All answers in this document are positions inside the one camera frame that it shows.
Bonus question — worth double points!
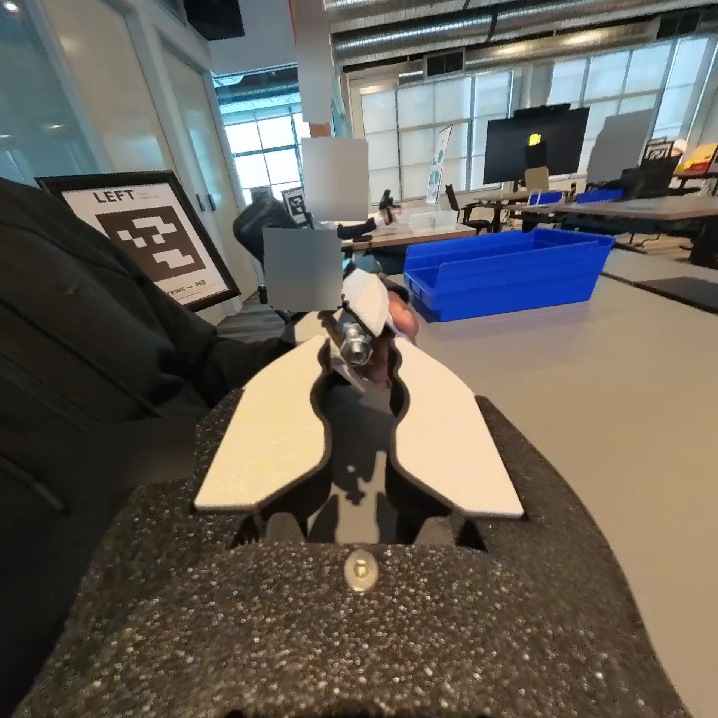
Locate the black framed marker sign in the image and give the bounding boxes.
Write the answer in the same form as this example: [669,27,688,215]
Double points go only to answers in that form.
[36,171,242,313]

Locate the person's left forearm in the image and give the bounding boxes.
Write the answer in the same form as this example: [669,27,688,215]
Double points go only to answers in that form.
[200,331,306,407]

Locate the black desk mat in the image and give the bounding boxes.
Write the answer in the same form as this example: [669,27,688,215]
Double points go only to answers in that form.
[634,275,718,315]

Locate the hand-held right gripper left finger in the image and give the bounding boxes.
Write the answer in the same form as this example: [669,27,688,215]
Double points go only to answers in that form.
[194,335,335,515]

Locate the metal ventilation duct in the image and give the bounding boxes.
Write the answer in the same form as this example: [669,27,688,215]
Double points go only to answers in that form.
[331,0,718,66]

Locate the black computer monitor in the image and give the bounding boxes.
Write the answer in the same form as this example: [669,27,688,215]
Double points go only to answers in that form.
[483,107,591,187]

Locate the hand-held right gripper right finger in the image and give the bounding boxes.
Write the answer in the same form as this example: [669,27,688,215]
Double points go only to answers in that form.
[387,337,526,519]

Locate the person's left hand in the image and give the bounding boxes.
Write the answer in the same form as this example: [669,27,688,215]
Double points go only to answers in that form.
[385,294,423,346]

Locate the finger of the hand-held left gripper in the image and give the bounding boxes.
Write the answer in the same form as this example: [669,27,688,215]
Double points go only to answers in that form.
[340,267,393,337]
[294,312,337,344]

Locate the blue plastic bin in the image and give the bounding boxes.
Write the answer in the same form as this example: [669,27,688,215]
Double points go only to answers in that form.
[402,228,616,324]

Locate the steel bolt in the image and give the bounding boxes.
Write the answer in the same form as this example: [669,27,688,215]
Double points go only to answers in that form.
[339,320,378,373]

